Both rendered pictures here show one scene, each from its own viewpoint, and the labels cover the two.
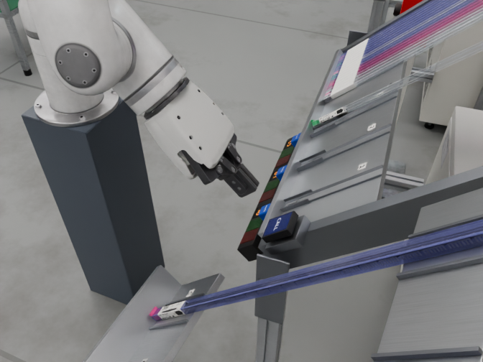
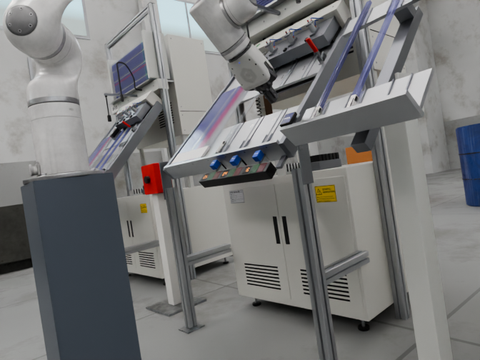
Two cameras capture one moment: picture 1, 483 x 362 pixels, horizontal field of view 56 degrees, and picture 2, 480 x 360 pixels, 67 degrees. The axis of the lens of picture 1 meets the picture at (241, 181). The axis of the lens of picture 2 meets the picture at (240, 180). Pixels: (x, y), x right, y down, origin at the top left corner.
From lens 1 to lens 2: 120 cm
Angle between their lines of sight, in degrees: 70
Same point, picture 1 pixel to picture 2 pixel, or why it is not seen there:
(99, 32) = not seen: outside the picture
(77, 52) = not seen: outside the picture
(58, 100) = (72, 159)
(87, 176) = (107, 228)
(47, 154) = (59, 223)
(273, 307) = (308, 167)
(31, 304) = not seen: outside the picture
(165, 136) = (258, 54)
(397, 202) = (311, 91)
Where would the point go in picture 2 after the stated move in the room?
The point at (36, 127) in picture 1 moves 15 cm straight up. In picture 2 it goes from (51, 189) to (41, 124)
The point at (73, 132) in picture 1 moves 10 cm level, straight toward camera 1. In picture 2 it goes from (99, 176) to (138, 170)
